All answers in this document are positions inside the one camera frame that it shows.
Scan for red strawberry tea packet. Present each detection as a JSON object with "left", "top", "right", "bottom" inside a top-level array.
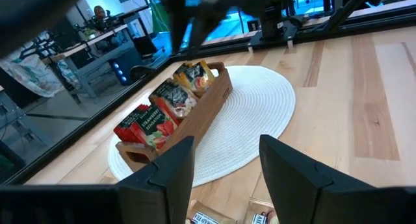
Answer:
[
  {"left": 129, "top": 105, "right": 179, "bottom": 151},
  {"left": 112, "top": 103, "right": 151, "bottom": 144}
]

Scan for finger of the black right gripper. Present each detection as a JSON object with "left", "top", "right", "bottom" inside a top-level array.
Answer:
[
  {"left": 168, "top": 9, "right": 190, "bottom": 55},
  {"left": 189, "top": 9, "right": 214, "bottom": 61}
]

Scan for person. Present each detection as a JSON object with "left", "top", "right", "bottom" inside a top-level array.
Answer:
[{"left": 92, "top": 4, "right": 111, "bottom": 24}]

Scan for wooden tea organizer box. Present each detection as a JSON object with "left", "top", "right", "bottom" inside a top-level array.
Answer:
[{"left": 114, "top": 61, "right": 234, "bottom": 173}]

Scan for beige tea packet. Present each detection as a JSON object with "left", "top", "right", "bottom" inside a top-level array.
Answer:
[
  {"left": 242, "top": 197, "right": 281, "bottom": 224},
  {"left": 148, "top": 78, "right": 198, "bottom": 119},
  {"left": 186, "top": 199, "right": 239, "bottom": 224}
]

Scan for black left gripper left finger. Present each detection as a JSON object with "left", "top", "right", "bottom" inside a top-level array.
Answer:
[{"left": 0, "top": 135, "right": 196, "bottom": 224}]

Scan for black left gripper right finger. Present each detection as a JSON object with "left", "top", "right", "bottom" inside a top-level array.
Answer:
[{"left": 259, "top": 134, "right": 416, "bottom": 224}]

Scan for yellow tea packet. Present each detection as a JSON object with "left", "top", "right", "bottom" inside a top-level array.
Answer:
[{"left": 172, "top": 59, "right": 216, "bottom": 92}]

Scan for wooden top grey desk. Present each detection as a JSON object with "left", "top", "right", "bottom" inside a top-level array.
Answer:
[{"left": 41, "top": 22, "right": 139, "bottom": 103}]

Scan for black computer tower lit fans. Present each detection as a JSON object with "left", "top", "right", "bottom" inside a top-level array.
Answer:
[{"left": 108, "top": 46, "right": 146, "bottom": 88}]

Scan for white round woven placemat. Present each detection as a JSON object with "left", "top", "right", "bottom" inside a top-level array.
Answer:
[{"left": 107, "top": 65, "right": 297, "bottom": 188}]

